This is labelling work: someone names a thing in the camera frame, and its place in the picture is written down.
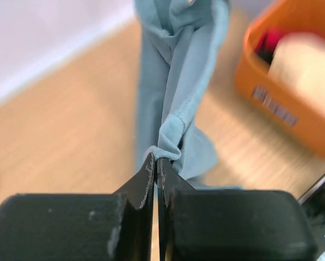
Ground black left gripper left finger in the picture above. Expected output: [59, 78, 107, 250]
[115, 153, 155, 260]

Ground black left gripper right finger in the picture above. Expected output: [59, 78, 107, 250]
[156, 158, 195, 260]

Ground blue grey t shirt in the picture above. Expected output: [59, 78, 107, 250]
[135, 1, 230, 188]

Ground orange plastic basket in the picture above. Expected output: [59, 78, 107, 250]
[235, 1, 325, 156]

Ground red t shirt in basket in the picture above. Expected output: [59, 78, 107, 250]
[254, 28, 288, 65]

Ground beige t shirt in basket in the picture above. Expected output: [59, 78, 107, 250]
[268, 33, 325, 113]

